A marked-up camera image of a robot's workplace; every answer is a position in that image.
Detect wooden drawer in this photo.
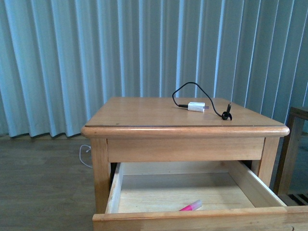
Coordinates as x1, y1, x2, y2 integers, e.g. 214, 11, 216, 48
92, 161, 308, 231

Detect pink highlighter marker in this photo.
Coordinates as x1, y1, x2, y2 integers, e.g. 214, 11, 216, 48
180, 200, 202, 211

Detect white USB charger adapter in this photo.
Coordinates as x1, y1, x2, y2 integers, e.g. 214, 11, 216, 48
188, 102, 209, 113

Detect light wooden nightstand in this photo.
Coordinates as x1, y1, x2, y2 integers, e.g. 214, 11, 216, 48
80, 97, 290, 215

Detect light blue pleated curtain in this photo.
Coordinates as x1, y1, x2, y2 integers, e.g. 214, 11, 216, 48
0, 0, 308, 137

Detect dark wooden side table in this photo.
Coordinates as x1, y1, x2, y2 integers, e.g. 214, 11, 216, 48
273, 107, 308, 206

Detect black USB cable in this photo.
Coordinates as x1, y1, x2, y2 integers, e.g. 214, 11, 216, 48
172, 82, 233, 121

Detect white cable on floor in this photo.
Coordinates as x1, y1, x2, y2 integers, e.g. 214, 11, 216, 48
79, 144, 93, 168

